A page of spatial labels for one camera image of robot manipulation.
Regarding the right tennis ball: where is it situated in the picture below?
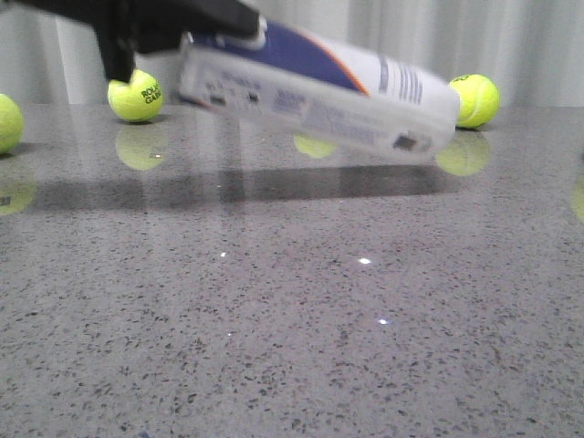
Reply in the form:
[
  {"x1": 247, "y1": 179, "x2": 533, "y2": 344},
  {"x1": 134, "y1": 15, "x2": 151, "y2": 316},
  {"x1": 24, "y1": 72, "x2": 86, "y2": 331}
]
[{"x1": 449, "y1": 74, "x2": 500, "y2": 129}]

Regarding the grey curtain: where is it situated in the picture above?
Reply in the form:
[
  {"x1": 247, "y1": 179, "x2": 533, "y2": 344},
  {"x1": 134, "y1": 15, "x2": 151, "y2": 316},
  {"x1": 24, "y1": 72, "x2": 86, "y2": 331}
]
[{"x1": 1, "y1": 1, "x2": 583, "y2": 107}]

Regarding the white blue tennis ball can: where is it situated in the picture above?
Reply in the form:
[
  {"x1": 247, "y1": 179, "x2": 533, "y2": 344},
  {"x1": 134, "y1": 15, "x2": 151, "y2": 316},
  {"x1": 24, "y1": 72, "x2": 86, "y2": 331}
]
[{"x1": 178, "y1": 19, "x2": 460, "y2": 163}]

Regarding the far left tennis ball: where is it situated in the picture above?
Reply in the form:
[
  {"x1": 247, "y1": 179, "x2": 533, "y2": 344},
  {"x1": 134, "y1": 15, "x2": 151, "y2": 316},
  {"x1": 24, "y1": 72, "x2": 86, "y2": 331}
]
[{"x1": 0, "y1": 94, "x2": 24, "y2": 154}]

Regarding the tennis ball with Roland Garros print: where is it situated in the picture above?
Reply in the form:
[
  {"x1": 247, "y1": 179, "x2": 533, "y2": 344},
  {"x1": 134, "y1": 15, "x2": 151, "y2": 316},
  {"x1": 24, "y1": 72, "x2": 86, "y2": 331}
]
[{"x1": 108, "y1": 68, "x2": 164, "y2": 122}]

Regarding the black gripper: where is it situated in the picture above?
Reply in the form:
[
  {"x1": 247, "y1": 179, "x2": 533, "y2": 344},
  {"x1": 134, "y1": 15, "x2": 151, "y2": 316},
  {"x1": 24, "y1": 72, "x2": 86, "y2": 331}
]
[{"x1": 21, "y1": 0, "x2": 260, "y2": 82}]

